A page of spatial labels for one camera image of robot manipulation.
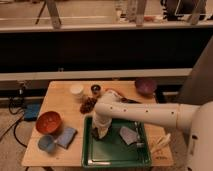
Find green plastic tray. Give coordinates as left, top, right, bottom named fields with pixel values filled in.
left=81, top=117, right=152, bottom=169

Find orange bowl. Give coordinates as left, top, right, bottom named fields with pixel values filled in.
left=36, top=111, right=62, bottom=134

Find brown grape bunch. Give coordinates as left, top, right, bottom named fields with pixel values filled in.
left=80, top=97, right=97, bottom=114

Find small dark metal cup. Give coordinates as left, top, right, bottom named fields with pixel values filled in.
left=91, top=84, right=101, bottom=96

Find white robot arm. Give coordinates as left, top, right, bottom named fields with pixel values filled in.
left=92, top=90, right=213, bottom=171

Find grey eraser cloth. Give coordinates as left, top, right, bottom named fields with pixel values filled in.
left=119, top=126, right=137, bottom=145

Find black handled knife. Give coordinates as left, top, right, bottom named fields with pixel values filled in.
left=121, top=98, right=140, bottom=104

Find white cup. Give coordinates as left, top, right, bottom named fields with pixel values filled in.
left=70, top=84, right=84, bottom=97

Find blue small cup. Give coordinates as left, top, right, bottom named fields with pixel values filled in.
left=38, top=135, right=56, bottom=153

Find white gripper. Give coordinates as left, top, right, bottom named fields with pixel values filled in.
left=91, top=114, right=112, bottom=140

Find blue power box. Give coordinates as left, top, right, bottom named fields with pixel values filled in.
left=24, top=104, right=41, bottom=121

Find black cables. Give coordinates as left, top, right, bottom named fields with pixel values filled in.
left=0, top=96, right=28, bottom=148

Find pale banana bunch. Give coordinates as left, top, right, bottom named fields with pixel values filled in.
left=150, top=133, right=171, bottom=154

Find wooden table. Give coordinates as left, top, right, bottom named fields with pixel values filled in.
left=22, top=81, right=173, bottom=168

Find metal fork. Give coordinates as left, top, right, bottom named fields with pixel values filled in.
left=134, top=122, right=144, bottom=148

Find purple bowl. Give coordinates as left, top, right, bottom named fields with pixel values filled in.
left=135, top=78, right=157, bottom=96

